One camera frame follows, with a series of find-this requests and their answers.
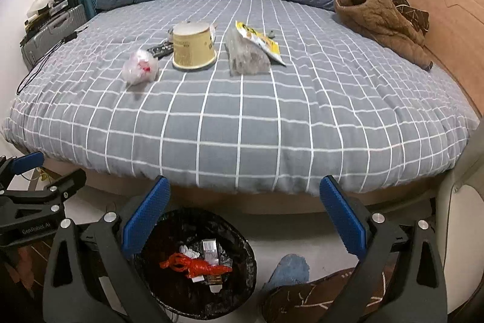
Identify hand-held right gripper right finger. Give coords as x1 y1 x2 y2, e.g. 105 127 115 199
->
319 175 449 323

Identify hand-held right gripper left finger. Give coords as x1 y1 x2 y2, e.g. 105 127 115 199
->
42 175 172 323

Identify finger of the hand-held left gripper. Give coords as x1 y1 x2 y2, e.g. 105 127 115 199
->
0 151 45 191
0 169 87 218

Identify white tissue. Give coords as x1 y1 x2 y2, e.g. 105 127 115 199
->
178 243 201 259

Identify small white box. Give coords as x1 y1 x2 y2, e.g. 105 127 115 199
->
201 239 220 265

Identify red plastic bag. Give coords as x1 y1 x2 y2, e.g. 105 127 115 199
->
159 252 233 280

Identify black lined trash bin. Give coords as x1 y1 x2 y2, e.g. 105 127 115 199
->
132 207 258 320

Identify clear plastic bag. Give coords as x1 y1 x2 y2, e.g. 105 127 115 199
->
122 48 159 85

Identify black snack packet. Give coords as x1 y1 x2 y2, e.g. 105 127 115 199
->
147 41 175 60

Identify yellow paper cup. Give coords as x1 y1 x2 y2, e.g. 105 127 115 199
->
172 20 218 72

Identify yellow white snack packet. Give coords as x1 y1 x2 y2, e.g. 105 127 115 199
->
234 20 287 66

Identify blue slipper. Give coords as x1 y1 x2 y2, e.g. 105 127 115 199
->
263 254 311 293

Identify person's brown patterned leg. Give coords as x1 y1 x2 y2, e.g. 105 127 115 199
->
261 267 382 323

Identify beige furniture panel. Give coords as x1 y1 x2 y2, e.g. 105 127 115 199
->
435 119 484 323

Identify grey suitcase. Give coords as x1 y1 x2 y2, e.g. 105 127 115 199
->
21 3 89 68

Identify white plastic item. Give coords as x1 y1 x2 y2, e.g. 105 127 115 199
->
28 0 54 15

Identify brown fleece coat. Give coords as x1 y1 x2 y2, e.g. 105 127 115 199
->
335 0 433 72

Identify tan headboard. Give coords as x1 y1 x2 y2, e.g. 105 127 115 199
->
393 0 484 119

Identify brown patterned cushion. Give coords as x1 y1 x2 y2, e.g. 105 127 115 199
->
391 0 430 34

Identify black cable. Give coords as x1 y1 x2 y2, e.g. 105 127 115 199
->
16 24 89 94

